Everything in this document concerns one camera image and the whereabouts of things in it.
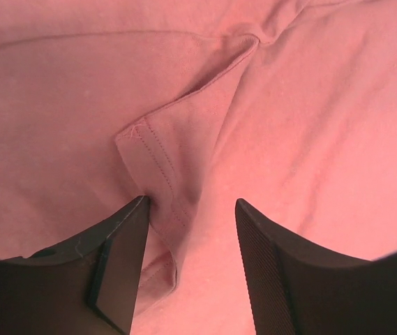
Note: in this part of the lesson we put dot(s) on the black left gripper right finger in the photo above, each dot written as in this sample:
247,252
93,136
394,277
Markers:
298,287

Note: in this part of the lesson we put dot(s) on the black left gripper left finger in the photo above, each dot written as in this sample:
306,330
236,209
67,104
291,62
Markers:
86,284

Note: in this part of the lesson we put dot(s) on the pink t shirt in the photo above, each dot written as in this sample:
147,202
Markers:
290,105

